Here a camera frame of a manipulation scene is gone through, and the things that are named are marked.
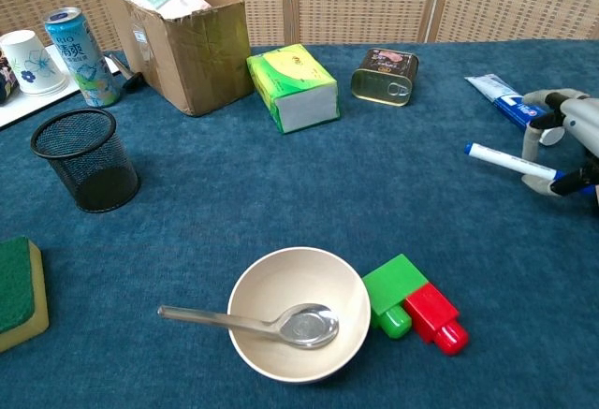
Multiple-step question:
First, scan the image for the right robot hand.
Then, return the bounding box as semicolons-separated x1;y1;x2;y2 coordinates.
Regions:
520;88;599;216

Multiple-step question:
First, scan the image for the blue marker pen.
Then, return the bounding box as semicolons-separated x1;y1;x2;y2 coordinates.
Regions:
463;141;598;195

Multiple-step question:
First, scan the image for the black mesh pen holder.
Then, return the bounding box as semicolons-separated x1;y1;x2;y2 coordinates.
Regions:
30;108;141;213

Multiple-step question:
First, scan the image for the blue white toothpaste tube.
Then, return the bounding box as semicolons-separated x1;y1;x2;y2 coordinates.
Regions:
464;73;566;146

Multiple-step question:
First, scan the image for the luncheon meat tin can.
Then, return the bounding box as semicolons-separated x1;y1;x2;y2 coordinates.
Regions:
350;48;420;109

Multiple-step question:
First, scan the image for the red toy block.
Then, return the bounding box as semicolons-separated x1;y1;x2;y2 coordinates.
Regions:
402;283;470;357

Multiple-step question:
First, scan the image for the wicker folding screen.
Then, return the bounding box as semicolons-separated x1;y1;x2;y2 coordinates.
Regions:
0;0;599;50

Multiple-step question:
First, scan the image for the green toy block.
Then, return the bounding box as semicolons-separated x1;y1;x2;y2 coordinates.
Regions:
361;253;430;340

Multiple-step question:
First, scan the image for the green tissue pack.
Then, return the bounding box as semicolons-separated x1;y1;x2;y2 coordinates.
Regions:
246;43;342;135

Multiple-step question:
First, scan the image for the beige bowl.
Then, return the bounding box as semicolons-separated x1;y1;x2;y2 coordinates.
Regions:
227;246;373;385

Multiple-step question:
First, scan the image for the metal spoon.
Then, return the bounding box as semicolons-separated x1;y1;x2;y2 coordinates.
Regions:
157;303;340;349

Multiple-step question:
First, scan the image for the blue table cloth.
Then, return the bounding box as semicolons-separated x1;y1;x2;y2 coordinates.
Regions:
0;38;599;409

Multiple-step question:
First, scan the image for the brown cardboard box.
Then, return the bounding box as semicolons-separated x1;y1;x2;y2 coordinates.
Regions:
97;0;256;118

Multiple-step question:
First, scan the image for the small metal tool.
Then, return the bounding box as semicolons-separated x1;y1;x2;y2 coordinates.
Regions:
105;52;144;92

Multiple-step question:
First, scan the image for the light blue drink can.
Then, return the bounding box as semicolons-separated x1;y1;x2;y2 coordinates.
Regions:
44;7;122;109

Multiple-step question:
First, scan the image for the white flowered paper cup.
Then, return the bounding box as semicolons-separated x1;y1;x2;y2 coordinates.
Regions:
0;29;69;97

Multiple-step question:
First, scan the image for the white flat board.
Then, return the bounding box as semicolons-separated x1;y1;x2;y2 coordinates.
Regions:
0;43;121;129

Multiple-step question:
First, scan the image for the black colourful snack pack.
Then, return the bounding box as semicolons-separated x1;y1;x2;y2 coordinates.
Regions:
0;48;20;106

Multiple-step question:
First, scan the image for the green yellow scouring sponge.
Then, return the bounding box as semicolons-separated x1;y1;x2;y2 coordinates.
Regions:
0;235;51;354

